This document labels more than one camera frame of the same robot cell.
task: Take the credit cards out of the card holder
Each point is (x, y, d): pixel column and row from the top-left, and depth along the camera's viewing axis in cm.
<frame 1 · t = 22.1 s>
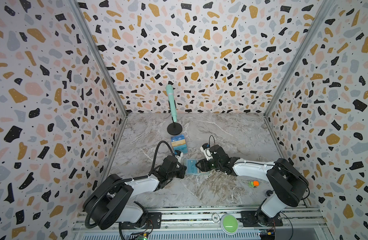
left hand: (189, 165, 87), fingers closed
right hand: (198, 162, 87), fingers open
mint green microphone: (172, 102, 90), point 29 cm above the table
black round microphone stand: (174, 128, 112), point 2 cm above the table
yellow VIP card: (178, 142, 101), point 4 cm above the table

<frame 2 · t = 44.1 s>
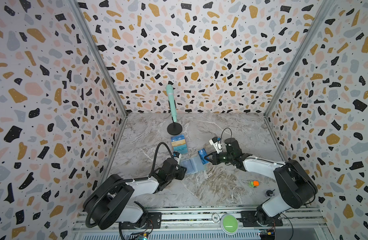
left hand: (186, 166, 88), fingers open
right hand: (205, 155, 86), fingers closed
the named things where they were.

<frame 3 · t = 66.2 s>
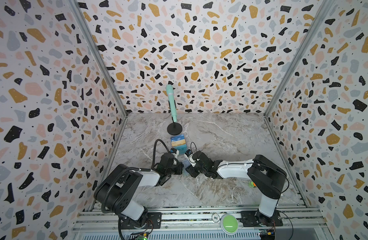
left hand: (186, 163, 91), fingers closed
right hand: (187, 164, 89), fingers open
the named things where they were.

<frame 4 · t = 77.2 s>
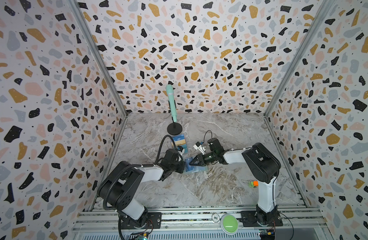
left hand: (187, 161, 92), fingers closed
right hand: (191, 162, 88), fingers open
the named things where they were.

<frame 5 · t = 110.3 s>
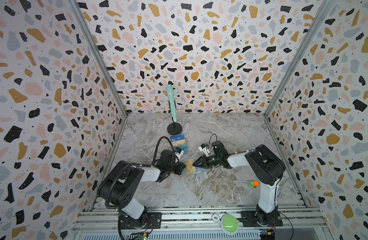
left hand: (187, 164, 91), fingers closed
right hand: (194, 163, 89), fingers open
the named things where they were.

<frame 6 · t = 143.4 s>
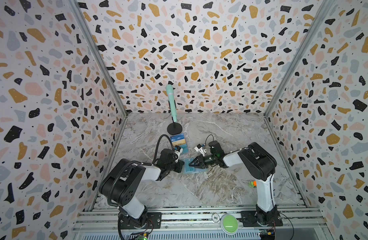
left hand: (186, 160, 92), fingers closed
right hand: (191, 163, 89), fingers open
the named things where they were.

